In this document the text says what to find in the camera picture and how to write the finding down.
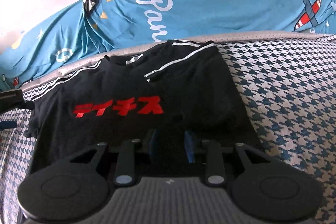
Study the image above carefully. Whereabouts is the black t-shirt with red print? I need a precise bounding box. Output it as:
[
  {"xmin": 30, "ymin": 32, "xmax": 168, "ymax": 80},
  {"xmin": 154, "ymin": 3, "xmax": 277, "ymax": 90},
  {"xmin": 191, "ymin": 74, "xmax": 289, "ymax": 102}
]
[{"xmin": 25, "ymin": 40, "xmax": 264, "ymax": 177}]

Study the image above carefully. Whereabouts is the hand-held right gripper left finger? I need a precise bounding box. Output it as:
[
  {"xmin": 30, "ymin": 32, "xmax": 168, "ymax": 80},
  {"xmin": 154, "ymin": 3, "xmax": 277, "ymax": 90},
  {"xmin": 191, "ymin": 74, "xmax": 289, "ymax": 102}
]
[{"xmin": 70, "ymin": 130, "xmax": 159, "ymax": 187}]

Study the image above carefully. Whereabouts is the blue printed bed sheet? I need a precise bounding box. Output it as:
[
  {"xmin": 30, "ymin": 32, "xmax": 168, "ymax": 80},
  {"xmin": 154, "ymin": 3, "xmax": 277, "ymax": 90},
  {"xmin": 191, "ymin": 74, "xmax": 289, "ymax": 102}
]
[{"xmin": 0, "ymin": 0, "xmax": 336, "ymax": 93}]

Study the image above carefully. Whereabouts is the blue white houndstooth mat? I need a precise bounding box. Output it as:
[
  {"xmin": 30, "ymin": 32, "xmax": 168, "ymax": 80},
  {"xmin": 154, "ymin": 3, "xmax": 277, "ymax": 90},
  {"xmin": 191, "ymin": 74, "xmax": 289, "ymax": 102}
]
[{"xmin": 0, "ymin": 32, "xmax": 336, "ymax": 224}]

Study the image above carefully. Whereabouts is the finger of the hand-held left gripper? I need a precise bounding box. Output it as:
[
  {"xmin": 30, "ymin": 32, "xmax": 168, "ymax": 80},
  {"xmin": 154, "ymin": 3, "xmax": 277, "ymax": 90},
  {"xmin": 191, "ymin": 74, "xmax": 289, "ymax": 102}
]
[{"xmin": 0, "ymin": 121, "xmax": 17, "ymax": 130}]

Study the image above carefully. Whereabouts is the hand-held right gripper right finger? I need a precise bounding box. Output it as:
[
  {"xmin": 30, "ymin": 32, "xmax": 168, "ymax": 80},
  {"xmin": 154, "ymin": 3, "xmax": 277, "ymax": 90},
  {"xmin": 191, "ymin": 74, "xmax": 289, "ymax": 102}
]
[{"xmin": 184, "ymin": 130, "xmax": 265, "ymax": 186}]

